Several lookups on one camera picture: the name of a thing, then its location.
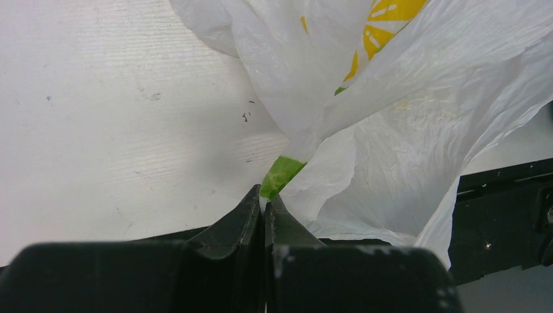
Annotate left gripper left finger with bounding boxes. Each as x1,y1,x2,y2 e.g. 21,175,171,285
1,186,262,312

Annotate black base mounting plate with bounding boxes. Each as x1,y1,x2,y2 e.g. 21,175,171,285
142,158,553,286

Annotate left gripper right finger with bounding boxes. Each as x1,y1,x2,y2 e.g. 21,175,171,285
264,198,462,312

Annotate white plastic bag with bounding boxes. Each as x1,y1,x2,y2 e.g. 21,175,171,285
172,1,552,267

